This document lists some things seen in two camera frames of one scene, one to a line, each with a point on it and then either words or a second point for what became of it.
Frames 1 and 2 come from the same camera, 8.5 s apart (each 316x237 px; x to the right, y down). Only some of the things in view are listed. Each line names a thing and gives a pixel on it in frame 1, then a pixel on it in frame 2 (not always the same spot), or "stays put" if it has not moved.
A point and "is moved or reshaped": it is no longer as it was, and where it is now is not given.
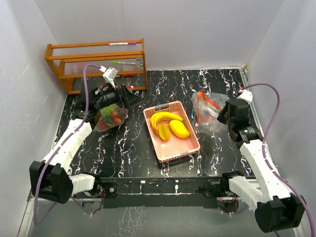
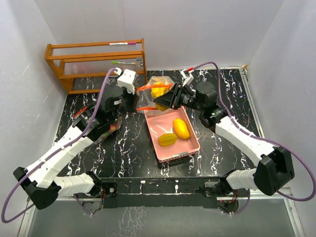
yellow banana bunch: (161, 116) to (157, 92)
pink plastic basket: (170, 131) stays put
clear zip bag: (206, 106) is moved or reshaped
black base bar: (168, 192) stays put
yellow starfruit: (164, 132) to (165, 139)
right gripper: (220, 115) to (172, 99)
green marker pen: (118, 62) stays put
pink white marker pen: (122, 43) stays put
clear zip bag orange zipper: (109, 116) is moved or reshaped
